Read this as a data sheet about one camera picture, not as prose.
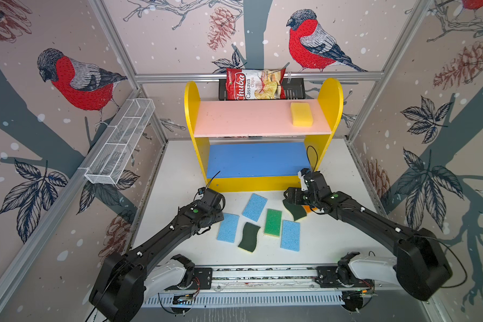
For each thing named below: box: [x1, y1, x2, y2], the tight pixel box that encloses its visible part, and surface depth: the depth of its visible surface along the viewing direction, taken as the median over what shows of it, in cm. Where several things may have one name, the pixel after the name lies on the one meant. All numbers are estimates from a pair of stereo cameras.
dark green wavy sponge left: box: [237, 222, 261, 253], surface depth 83 cm
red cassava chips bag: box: [226, 67, 287, 100], surface depth 90 cm
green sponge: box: [264, 208, 283, 238], surface depth 88 cm
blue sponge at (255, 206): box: [242, 193, 268, 223], surface depth 94 cm
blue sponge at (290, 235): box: [280, 220, 301, 252], surface depth 85 cm
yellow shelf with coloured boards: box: [185, 77, 344, 193], surface depth 76 cm
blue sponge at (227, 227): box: [216, 212, 240, 243], surface depth 87 cm
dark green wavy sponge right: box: [282, 199, 307, 222], surface depth 91 cm
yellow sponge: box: [290, 101, 314, 127], surface depth 72 cm
